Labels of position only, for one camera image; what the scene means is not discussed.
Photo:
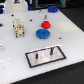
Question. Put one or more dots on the blue object at table edge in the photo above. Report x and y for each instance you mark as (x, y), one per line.
(52, 9)

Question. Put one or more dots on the beige connector block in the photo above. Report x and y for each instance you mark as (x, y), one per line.
(18, 27)

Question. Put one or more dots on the black framed peg base plate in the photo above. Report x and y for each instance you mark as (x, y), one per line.
(44, 56)

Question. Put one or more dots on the small red gear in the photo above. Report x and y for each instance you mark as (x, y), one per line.
(45, 24)

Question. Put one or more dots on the right metal peg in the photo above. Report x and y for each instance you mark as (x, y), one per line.
(51, 51)

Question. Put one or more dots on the large blue gear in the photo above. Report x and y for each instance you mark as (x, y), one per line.
(42, 33)

